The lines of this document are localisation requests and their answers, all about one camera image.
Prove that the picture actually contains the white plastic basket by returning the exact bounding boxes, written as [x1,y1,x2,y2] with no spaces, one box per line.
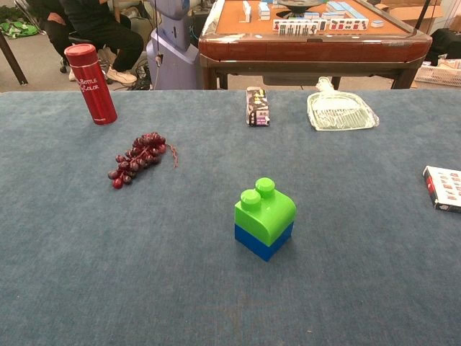
[413,61,461,87]

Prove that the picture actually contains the black bag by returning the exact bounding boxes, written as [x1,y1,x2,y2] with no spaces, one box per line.
[430,27,461,68]

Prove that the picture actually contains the cardboard box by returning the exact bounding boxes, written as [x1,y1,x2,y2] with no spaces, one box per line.
[376,0,455,35]

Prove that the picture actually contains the seated person black trousers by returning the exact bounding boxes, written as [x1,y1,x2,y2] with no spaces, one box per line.
[27,0,79,75]

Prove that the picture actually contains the green bag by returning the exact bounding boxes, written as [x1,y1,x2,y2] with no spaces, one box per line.
[0,20,40,39]

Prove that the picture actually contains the black tripod stand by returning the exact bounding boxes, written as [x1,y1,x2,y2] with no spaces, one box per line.
[416,0,432,32]

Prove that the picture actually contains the seated person black jacket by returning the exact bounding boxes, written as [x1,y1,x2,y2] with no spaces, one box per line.
[59,0,145,87]

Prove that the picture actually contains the printed colour card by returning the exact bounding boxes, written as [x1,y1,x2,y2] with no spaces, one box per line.
[422,165,461,213]

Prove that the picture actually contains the green toy brick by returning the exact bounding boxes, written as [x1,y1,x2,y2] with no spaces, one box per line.
[234,177,297,248]

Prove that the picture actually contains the blue carpet table cover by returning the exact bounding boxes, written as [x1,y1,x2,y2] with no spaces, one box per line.
[0,89,461,346]

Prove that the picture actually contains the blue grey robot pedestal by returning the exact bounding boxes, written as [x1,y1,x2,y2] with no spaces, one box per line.
[146,0,201,91]

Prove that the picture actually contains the mahjong tile row red faces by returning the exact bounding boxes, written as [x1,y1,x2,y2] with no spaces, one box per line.
[329,18,370,32]

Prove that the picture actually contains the small black white carton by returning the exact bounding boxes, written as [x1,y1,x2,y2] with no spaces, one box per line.
[245,86,272,128]

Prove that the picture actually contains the mahjong tile row bamboo faces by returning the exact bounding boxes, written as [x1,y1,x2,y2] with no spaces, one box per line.
[272,18,331,36]

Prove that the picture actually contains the clear plastic dustpan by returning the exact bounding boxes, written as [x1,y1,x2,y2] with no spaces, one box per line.
[306,76,380,132]

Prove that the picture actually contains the black table leg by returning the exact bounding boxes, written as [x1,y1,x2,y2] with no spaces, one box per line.
[0,31,29,87]

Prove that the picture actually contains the blue toy brick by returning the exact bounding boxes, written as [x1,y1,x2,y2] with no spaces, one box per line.
[234,222,295,262]

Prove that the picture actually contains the red thermos bottle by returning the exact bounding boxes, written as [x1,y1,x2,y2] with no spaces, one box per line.
[63,43,119,126]

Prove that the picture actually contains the brown mahjong table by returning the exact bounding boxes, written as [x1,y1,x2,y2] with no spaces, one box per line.
[197,0,433,90]

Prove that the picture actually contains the bunch of purple grapes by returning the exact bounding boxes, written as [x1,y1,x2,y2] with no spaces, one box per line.
[107,131,179,190]

